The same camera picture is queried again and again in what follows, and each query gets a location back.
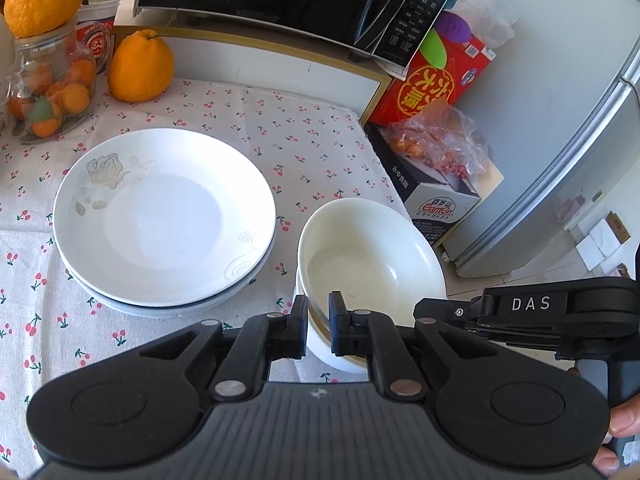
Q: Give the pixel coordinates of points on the purple silicone item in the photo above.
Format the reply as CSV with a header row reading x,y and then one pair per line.
x,y
454,26

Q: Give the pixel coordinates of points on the glass jar of small oranges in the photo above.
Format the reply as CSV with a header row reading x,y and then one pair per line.
x,y
50,100

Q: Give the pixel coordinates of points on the green silicone item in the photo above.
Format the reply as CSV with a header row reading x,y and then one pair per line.
x,y
434,50

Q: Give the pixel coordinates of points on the silver refrigerator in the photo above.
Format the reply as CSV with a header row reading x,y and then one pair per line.
x,y
565,110

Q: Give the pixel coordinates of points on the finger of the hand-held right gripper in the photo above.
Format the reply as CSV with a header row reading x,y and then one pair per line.
x,y
440,308

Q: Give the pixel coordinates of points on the black and white carton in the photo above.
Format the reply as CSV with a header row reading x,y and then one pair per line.
x,y
435,205

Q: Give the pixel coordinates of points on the red carton box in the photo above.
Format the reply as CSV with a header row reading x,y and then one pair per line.
x,y
430,90

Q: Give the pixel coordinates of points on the large white bowl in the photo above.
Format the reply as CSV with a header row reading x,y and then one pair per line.
x,y
370,260

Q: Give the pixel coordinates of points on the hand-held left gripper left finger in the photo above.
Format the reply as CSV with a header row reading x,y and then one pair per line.
x,y
299,330

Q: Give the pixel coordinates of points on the white flower print plate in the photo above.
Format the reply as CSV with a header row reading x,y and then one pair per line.
x,y
165,210

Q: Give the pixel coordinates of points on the plastic bag of oranges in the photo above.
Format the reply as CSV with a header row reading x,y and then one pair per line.
x,y
435,135

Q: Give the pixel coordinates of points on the clear plastic bag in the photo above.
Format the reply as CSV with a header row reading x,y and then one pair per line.
x,y
485,15

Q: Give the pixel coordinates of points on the person's right hand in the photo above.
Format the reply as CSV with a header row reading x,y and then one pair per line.
x,y
625,417

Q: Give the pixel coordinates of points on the red label tub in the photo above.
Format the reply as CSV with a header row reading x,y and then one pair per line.
x,y
95,40

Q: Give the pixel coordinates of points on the cherry print tablecloth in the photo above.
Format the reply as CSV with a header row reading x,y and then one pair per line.
x,y
310,135

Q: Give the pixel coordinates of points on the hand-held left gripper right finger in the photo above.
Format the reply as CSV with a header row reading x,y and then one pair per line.
x,y
337,325

